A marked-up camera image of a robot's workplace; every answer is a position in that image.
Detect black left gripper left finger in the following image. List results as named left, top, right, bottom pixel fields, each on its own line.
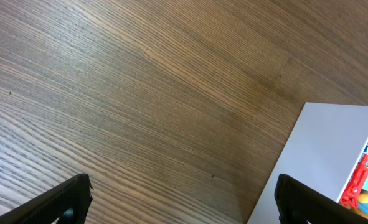
left=0, top=174, right=93, bottom=224

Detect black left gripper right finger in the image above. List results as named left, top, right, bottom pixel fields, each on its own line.
left=275, top=174, right=368, bottom=224

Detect white cardboard box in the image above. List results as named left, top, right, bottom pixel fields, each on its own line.
left=248, top=102, right=368, bottom=224

